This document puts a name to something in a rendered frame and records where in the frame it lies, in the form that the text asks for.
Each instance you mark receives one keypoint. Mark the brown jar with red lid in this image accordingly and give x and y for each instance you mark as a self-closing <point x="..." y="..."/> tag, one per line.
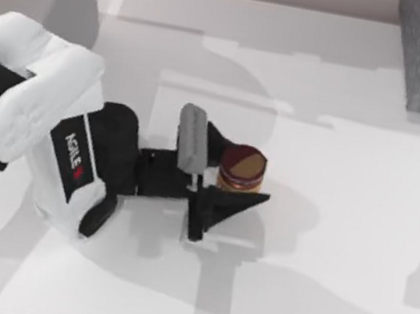
<point x="242" y="169"/>

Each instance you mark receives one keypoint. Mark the pale grey rounded box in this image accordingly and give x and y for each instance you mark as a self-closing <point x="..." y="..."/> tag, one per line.
<point x="192" y="139"/>

